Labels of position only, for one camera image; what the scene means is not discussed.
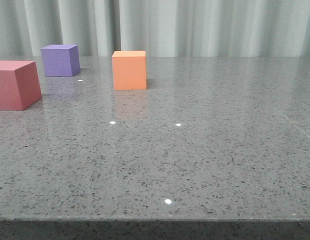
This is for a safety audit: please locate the orange foam cube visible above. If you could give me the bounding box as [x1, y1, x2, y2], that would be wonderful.
[112, 50, 147, 90]

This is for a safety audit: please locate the purple foam cube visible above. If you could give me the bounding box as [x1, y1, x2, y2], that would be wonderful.
[40, 44, 81, 77]

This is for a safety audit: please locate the pale green pleated curtain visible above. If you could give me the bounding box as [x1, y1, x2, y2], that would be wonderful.
[0, 0, 310, 57]

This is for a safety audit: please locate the red foam cube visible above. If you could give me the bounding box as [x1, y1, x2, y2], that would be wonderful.
[0, 60, 42, 111]

